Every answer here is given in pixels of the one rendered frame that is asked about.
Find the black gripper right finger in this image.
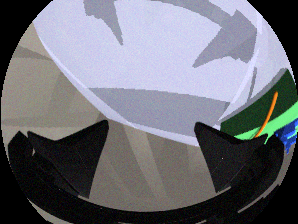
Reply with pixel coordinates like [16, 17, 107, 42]
[194, 121, 269, 193]

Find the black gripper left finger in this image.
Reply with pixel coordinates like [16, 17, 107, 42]
[27, 120, 109, 198]

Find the green flat rectangular plate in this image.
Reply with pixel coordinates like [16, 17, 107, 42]
[220, 68, 298, 153]

